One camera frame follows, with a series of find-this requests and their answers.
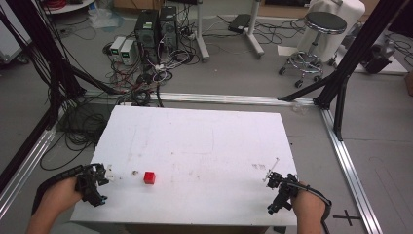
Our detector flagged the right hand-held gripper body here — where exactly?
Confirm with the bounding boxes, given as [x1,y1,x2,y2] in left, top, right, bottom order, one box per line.
[266,171,300,215]

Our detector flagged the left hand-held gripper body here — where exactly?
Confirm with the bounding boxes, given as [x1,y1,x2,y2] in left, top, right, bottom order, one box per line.
[75,163,110,208]

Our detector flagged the person's right hand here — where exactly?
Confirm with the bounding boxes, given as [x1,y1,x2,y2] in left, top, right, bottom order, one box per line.
[290,188,327,226]

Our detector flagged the person's left hand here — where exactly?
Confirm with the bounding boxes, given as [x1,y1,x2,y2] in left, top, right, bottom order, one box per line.
[41,176,84,216]

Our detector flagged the red cube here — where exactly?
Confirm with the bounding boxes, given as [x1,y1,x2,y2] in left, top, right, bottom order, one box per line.
[143,171,157,185]

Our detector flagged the white power supply unit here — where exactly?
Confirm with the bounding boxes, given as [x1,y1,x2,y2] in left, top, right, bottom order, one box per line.
[119,39,139,66]
[109,35,128,57]

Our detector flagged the white paper sheet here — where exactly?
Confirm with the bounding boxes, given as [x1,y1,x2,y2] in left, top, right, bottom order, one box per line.
[276,45,302,58]

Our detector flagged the white stand leg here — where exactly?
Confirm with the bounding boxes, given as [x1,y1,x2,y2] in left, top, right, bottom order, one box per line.
[245,0,266,60]
[194,0,211,63]

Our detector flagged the large black computer tower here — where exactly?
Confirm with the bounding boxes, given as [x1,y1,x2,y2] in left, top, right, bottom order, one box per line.
[133,9,161,65]

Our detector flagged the flat black box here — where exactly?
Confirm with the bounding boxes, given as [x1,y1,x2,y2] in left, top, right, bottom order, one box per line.
[227,13,252,34]

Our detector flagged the clear plastic bag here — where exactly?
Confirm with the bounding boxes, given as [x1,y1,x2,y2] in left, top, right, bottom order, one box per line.
[87,7,127,31]

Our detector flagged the slim black computer tower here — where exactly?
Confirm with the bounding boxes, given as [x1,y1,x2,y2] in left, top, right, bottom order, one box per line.
[158,5,179,52]

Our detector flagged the black device on white board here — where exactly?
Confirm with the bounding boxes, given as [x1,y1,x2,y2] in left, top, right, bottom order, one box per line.
[360,38,396,75]

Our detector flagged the black stool with chrome base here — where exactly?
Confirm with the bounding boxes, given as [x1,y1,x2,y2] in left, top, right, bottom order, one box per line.
[278,11,349,90]

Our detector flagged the white floor board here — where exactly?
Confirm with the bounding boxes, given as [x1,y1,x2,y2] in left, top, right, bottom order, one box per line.
[335,48,409,76]

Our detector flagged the round white table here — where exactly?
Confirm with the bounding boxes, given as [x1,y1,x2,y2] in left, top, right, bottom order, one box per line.
[41,0,97,15]

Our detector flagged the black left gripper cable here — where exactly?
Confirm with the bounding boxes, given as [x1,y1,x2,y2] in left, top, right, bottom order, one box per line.
[31,164,85,216]

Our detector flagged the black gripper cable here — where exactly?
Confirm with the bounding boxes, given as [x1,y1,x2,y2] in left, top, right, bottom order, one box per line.
[286,180,333,234]
[31,164,85,216]

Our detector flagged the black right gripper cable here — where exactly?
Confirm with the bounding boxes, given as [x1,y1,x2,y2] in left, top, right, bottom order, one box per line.
[286,180,333,234]

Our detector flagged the black floor cable bundle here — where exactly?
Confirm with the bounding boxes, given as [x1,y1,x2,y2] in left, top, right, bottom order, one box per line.
[39,102,109,172]

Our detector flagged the aluminium floor rail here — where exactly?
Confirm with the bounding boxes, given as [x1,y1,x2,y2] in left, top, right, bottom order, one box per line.
[319,107,385,234]
[0,126,58,219]
[83,90,317,107]

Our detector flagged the black frame brace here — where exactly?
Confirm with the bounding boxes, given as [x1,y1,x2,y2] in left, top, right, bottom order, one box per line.
[277,73,339,102]

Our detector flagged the short black frame strut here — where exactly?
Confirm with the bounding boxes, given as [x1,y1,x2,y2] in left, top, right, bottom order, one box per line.
[333,75,351,141]

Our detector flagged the tangle of mixed cables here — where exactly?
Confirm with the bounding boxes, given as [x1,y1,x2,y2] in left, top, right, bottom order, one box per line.
[102,30,197,107]

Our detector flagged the black frame post with cables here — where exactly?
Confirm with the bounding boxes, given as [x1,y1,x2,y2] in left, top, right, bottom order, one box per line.
[0,0,125,131]

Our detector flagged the black cables by stand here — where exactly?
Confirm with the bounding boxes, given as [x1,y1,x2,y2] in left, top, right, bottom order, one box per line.
[207,14,308,46]

